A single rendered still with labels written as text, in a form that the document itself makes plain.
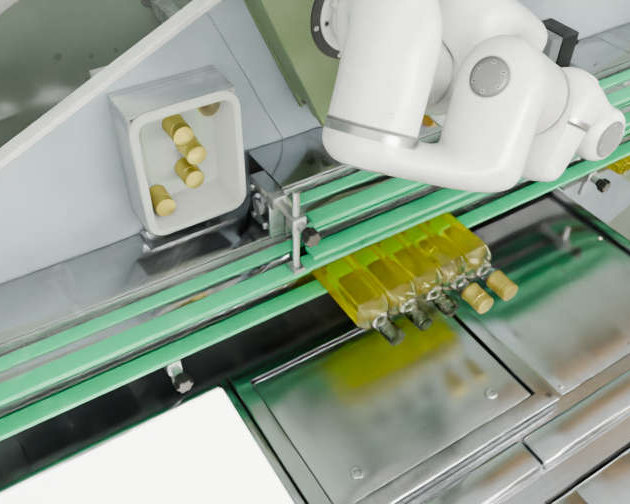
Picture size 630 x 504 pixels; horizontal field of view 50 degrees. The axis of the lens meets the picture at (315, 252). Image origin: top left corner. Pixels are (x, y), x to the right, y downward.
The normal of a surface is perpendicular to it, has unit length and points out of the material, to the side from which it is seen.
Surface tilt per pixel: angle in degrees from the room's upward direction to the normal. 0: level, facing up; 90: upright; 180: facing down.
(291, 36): 1
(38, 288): 90
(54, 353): 90
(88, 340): 90
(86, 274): 90
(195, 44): 0
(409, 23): 41
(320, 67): 1
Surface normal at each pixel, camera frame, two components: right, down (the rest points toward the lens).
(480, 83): -0.58, -0.04
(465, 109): -0.76, -0.04
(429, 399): 0.01, -0.73
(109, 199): 0.53, 0.59
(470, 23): -0.11, 0.39
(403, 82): 0.29, 0.27
